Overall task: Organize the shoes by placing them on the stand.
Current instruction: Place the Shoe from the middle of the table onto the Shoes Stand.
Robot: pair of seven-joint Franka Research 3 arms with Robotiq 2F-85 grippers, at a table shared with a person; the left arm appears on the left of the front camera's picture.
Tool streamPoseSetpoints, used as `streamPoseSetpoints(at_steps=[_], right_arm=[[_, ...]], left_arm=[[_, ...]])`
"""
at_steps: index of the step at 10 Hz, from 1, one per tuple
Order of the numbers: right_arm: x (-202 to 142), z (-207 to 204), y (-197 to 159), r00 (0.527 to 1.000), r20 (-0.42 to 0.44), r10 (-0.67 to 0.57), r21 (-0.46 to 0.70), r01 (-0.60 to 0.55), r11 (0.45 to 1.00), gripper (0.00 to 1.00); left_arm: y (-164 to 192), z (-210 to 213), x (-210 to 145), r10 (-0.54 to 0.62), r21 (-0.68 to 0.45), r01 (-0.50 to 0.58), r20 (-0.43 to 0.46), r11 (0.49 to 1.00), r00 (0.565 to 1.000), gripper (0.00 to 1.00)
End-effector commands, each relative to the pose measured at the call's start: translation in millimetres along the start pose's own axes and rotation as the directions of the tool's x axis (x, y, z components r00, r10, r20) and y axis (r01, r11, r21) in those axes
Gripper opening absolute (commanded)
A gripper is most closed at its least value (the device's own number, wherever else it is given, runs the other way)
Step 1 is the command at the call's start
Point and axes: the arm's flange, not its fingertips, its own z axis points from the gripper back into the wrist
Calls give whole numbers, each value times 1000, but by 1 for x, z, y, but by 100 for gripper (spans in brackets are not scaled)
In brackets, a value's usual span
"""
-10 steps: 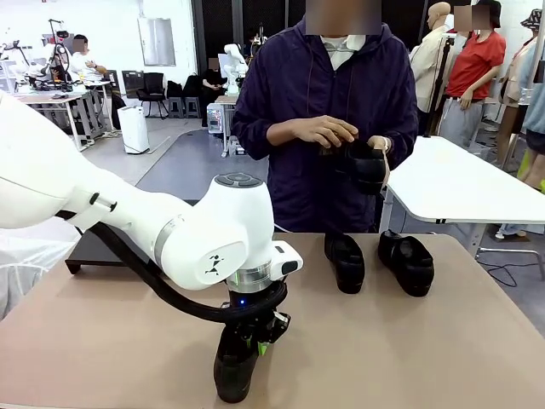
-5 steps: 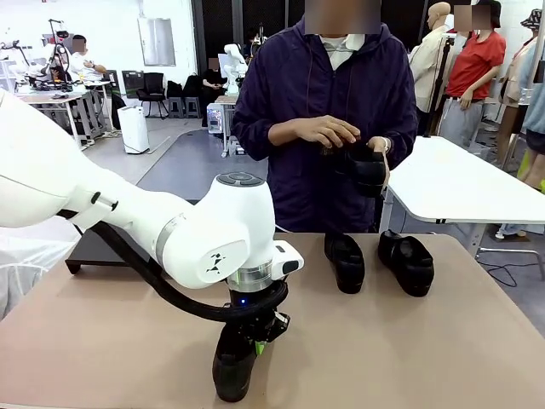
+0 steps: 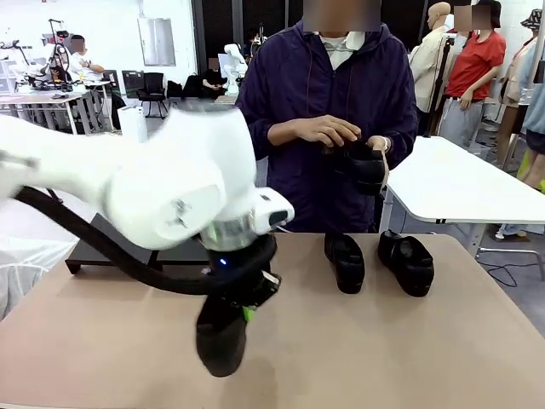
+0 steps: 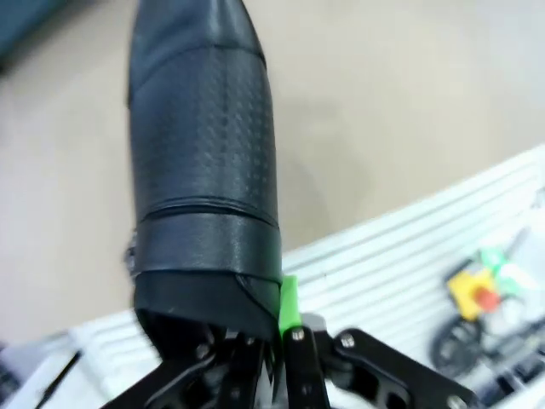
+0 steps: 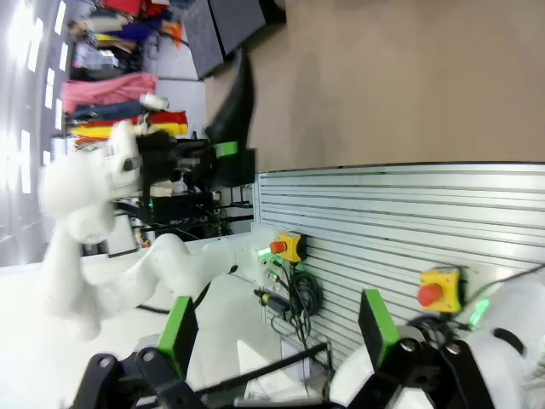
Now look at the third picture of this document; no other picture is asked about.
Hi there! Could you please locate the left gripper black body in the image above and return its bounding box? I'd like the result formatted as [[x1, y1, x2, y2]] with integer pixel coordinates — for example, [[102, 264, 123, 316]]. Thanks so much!
[[206, 238, 283, 308]]

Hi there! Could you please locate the black leather loafer shoe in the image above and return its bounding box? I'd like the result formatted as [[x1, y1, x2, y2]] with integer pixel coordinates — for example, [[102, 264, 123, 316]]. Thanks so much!
[[377, 228, 435, 298], [194, 293, 256, 378], [321, 138, 389, 197], [324, 232, 366, 295]]

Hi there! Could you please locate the person's right forearm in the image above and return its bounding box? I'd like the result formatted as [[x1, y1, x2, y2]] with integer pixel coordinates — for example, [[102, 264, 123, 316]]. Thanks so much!
[[267, 120, 299, 146]]

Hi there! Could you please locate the black shoe stand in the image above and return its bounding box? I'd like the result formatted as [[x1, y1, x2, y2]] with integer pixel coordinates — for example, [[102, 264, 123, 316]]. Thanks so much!
[[64, 212, 214, 276]]

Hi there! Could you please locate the person's right hand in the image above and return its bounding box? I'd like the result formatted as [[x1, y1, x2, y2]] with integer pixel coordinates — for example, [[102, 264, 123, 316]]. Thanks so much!
[[293, 114, 363, 148]]

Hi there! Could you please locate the person's left hand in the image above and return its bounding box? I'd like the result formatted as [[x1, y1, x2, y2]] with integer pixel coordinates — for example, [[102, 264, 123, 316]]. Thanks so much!
[[366, 135, 392, 191]]

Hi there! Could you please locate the white air purifier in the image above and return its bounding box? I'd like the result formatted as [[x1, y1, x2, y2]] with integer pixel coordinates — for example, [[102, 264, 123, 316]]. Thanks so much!
[[115, 105, 148, 144]]

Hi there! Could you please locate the seated person in black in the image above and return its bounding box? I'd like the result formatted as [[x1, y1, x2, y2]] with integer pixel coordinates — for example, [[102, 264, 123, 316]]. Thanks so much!
[[199, 57, 229, 100]]

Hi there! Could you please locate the black office chair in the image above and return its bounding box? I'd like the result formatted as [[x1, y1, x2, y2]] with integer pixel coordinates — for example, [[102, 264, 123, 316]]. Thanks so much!
[[136, 72, 169, 119]]

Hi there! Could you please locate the person in purple jacket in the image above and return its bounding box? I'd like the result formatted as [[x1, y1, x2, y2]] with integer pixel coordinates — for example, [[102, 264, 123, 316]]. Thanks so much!
[[235, 0, 418, 234]]

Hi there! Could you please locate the white plastic bag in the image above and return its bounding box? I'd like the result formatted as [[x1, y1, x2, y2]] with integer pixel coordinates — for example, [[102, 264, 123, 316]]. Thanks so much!
[[0, 232, 82, 320]]

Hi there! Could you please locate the black monitor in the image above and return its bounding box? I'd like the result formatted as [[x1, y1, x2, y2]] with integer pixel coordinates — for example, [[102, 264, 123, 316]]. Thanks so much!
[[121, 70, 146, 97]]

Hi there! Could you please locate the white folding table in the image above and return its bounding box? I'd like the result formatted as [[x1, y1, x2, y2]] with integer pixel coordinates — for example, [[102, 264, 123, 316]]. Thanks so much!
[[378, 135, 545, 259]]

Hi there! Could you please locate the background work desk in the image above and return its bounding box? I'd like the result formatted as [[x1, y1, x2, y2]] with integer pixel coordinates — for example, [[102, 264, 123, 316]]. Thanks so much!
[[0, 80, 114, 135]]

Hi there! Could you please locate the seated person in white shirt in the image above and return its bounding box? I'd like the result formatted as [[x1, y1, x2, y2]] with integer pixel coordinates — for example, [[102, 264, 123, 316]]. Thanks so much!
[[67, 34, 106, 86]]

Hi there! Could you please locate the mannequin in beige jacket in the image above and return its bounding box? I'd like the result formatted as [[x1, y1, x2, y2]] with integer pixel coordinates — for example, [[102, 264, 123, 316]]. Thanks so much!
[[408, 2, 456, 114]]

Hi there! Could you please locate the black tripod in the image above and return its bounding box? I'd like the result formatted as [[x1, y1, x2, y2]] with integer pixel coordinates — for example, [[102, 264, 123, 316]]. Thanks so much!
[[421, 36, 455, 138]]

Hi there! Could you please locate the light blue hanging garment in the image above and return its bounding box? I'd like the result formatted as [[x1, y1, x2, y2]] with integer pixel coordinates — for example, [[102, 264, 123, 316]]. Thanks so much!
[[521, 42, 545, 188]]

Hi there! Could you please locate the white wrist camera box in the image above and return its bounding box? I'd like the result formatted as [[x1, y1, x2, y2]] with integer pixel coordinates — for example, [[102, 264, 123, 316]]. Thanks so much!
[[254, 187, 295, 234]]

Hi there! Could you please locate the black cable hose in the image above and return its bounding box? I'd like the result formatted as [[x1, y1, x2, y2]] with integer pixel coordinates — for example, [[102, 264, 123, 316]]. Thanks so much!
[[14, 187, 278, 299]]

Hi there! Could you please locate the grey wall panel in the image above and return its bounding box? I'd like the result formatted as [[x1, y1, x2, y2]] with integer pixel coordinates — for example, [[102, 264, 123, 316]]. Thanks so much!
[[136, 16, 176, 67]]

